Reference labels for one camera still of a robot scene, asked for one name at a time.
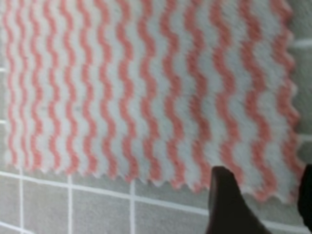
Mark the pink white wavy striped towel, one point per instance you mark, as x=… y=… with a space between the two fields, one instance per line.
x=155 y=90

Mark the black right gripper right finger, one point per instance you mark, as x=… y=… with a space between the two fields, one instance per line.
x=304 y=203

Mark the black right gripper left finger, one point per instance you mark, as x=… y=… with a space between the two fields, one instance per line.
x=228 y=211

